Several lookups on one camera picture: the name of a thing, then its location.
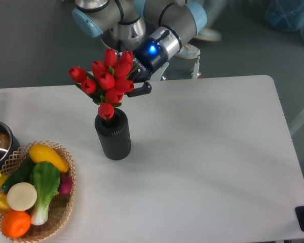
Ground woven wicker basket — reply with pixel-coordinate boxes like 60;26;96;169
0;140;76;242

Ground orange fruit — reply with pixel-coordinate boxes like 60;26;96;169
1;211;31;238

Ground dark grey ribbed vase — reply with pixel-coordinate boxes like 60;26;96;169
94;108;132;160

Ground blue plastic bag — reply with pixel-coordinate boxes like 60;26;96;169
265;1;304;41

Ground cream round bun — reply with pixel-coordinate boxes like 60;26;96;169
7;182;37;211

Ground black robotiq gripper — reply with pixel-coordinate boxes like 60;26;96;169
126;37;168;98

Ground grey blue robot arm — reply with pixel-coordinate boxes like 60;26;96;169
72;0;207;97

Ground yellow bell pepper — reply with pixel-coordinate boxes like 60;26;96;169
0;192;12;215

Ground red tulip bouquet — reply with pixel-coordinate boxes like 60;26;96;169
68;48;137;120

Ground yellow squash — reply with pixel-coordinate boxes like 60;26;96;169
29;144;69;173

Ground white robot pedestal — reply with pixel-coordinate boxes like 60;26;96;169
150;55;201;81

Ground dark green cucumber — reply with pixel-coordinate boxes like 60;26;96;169
2;157;35;194

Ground purple radish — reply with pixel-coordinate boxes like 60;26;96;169
58;173;73;195

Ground green bok choy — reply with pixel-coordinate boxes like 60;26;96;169
30;161;60;226

